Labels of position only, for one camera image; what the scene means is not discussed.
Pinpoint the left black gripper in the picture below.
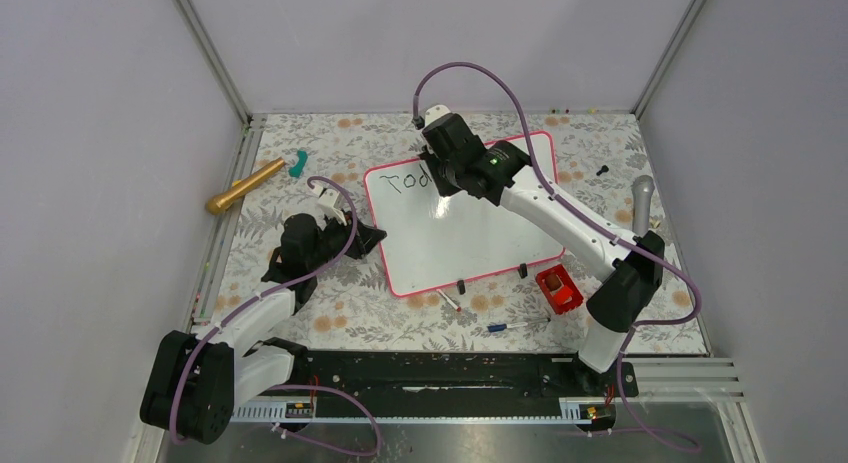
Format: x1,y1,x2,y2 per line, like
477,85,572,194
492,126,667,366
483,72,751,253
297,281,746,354
308,208,386,271

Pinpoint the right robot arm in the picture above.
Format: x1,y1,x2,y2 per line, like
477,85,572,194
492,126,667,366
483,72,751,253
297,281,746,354
413,108,665,395

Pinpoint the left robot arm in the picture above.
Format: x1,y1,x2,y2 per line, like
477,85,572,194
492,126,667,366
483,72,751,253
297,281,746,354
139,211,387,444

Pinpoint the teal plastic piece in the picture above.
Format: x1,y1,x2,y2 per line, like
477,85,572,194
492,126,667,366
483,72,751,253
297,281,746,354
288,150,309,178

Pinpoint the red cap marker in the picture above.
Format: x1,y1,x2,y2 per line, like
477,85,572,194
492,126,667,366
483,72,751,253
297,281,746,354
436,288,462,313

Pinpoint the gold microphone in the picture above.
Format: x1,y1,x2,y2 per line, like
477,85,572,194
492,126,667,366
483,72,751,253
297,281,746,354
204,158,286,215

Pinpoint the blue cap marker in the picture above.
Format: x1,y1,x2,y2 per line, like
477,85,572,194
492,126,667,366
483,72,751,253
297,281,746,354
486,317,551,333

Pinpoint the brown block in box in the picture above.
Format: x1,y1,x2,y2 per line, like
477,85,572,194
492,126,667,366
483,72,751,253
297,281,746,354
545,276,562,292

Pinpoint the red plastic box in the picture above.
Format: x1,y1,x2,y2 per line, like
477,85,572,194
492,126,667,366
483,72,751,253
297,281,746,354
535,264,584,315

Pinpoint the silver microphone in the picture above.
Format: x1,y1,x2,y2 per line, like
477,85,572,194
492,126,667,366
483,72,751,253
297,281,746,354
631,175,655,237

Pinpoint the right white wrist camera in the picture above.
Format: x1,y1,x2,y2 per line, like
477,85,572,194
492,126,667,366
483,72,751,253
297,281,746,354
412,104,451,131

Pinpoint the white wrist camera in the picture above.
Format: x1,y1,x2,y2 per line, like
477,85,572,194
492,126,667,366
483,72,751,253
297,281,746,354
412,104,451,131
312,184,347,226

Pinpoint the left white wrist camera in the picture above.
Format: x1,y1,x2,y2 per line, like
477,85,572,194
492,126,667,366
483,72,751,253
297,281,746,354
312,184,347,226

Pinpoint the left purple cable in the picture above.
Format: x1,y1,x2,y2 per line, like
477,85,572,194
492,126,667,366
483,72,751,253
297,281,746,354
168,176,386,458

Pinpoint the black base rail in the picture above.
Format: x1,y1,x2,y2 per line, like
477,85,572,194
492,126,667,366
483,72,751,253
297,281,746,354
233,351,639,423

